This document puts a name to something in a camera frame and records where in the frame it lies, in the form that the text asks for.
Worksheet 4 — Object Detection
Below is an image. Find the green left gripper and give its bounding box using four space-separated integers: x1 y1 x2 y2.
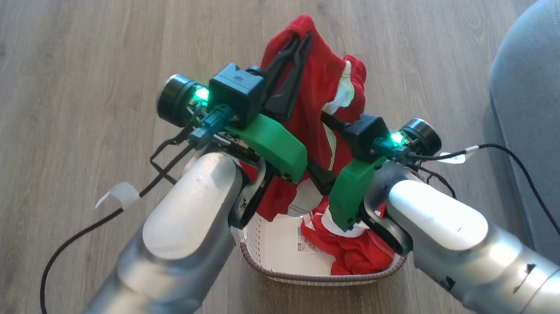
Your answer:
219 33 329 189

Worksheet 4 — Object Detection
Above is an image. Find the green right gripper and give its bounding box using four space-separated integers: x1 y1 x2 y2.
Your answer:
301 106 395 235

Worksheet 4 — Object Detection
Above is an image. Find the red and white garment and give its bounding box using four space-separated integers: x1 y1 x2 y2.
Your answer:
225 8 397 286

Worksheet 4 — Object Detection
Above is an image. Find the grey fabric sofa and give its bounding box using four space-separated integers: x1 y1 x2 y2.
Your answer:
481 0 560 290

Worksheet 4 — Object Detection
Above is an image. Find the paper label sticker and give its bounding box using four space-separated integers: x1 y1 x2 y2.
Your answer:
294 222 323 256

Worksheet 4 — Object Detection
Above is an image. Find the white woven plastic laundry basket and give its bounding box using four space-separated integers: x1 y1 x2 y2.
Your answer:
236 200 411 298

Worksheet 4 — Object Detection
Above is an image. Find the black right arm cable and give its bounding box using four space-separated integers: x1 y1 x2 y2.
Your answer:
404 135 560 300

